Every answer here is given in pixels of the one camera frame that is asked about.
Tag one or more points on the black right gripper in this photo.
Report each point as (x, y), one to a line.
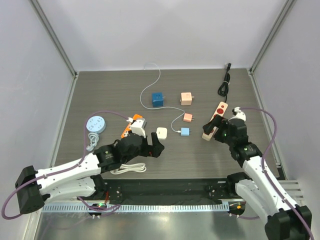
(217, 124)

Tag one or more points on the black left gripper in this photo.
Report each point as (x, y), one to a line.
(154, 150)

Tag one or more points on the beige red power strip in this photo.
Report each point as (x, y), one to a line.
(210, 127)

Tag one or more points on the white plug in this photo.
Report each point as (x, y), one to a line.
(162, 133)

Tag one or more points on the pink charger plug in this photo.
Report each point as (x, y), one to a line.
(187, 117)

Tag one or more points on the light blue charger plug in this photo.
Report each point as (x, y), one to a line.
(185, 132)

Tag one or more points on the tan cube socket adapter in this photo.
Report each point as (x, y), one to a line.
(186, 98)

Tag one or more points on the orange power strip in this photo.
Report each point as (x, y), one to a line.
(128, 127)

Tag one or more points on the blue cube adapter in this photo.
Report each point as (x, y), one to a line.
(157, 99)

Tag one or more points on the round light blue socket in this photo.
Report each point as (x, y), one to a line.
(96, 124)

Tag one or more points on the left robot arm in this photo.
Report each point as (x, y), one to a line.
(33, 185)

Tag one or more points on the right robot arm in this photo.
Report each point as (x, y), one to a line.
(283, 218)

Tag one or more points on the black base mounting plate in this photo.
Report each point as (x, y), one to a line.
(122, 189)

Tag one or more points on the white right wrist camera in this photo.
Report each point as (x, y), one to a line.
(238, 114)

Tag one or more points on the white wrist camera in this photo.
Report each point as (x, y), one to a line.
(238, 114)
(137, 126)

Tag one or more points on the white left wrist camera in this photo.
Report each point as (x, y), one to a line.
(137, 126)

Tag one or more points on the aluminium front rail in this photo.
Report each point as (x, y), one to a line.
(86, 187)

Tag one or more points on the white slotted cable duct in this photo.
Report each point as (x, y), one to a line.
(81, 208)

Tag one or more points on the right aluminium frame post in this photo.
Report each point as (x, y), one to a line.
(280, 19)

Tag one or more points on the aluminium frame post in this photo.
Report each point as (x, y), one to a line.
(52, 35)
(280, 19)

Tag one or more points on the left aluminium frame post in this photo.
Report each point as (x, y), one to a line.
(52, 35)

